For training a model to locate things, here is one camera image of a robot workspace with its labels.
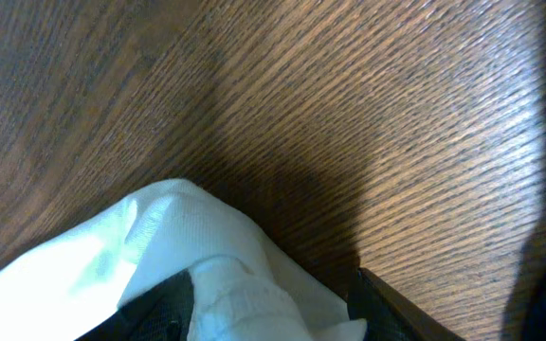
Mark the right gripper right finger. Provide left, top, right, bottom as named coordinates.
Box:
left=347, top=268, right=463, bottom=341

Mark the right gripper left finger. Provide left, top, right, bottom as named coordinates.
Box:
left=78, top=270, right=194, bottom=341

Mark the white t-shirt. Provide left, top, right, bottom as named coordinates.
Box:
left=0, top=179, right=367, bottom=340

